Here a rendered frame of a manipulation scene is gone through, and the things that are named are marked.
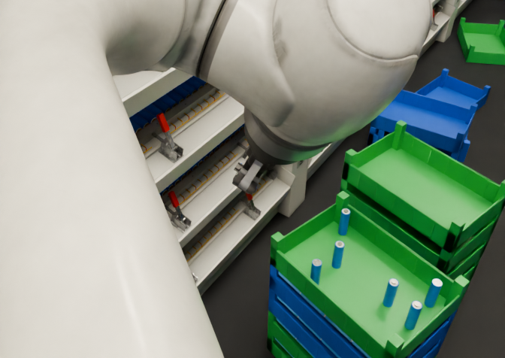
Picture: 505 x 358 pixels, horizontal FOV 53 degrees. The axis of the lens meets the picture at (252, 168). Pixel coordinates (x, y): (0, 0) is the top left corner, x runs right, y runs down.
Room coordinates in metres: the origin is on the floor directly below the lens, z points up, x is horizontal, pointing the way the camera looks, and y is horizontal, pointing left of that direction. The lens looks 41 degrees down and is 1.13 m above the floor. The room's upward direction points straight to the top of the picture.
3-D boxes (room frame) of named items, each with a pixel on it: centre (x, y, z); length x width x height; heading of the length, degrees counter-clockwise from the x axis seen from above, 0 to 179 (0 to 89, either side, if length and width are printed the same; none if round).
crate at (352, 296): (0.60, -0.21, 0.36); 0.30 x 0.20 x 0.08; 39
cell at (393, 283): (0.56, -0.25, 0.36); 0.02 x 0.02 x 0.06
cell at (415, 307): (0.51, -0.28, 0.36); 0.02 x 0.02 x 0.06
